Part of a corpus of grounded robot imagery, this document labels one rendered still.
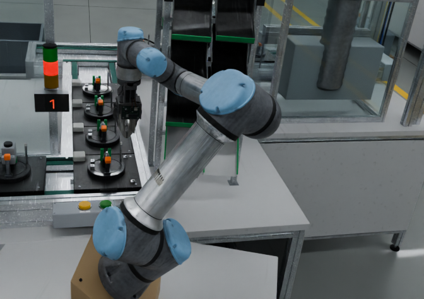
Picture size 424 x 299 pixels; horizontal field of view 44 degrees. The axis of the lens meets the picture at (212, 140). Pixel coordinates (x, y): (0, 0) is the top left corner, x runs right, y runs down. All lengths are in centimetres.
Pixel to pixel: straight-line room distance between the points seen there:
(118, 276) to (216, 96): 55
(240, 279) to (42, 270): 62
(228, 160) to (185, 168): 84
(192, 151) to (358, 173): 194
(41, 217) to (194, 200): 57
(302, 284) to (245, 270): 133
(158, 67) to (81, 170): 69
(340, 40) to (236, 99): 163
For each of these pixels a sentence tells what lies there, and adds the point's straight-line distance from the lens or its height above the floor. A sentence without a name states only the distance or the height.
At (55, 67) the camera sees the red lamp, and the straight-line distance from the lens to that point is 196.
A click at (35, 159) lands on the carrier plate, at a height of 97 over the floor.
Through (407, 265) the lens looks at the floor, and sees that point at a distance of 350.
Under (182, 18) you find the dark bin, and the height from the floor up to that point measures 155.
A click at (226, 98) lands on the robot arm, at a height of 159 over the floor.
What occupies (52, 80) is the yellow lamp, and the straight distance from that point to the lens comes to 197.
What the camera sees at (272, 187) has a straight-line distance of 224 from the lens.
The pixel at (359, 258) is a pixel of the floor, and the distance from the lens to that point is 342.
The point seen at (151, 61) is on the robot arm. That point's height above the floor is 154.
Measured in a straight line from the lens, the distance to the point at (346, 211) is 317.
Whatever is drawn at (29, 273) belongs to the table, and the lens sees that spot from 178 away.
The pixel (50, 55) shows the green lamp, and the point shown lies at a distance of 194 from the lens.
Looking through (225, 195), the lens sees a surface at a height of 86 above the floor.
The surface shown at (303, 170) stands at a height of 63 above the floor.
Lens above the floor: 205
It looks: 28 degrees down
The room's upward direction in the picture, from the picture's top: 7 degrees clockwise
